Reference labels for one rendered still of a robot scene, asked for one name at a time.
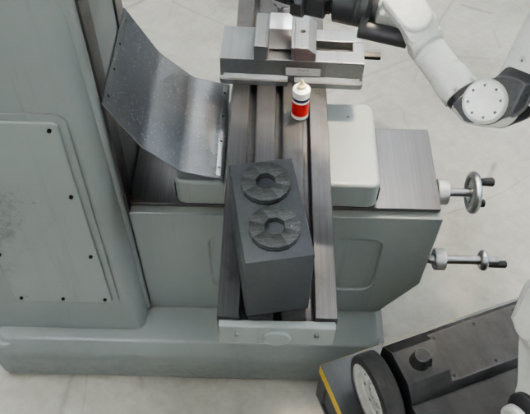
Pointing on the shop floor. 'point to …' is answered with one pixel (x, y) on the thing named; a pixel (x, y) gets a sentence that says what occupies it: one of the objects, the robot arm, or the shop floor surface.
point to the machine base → (177, 348)
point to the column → (58, 172)
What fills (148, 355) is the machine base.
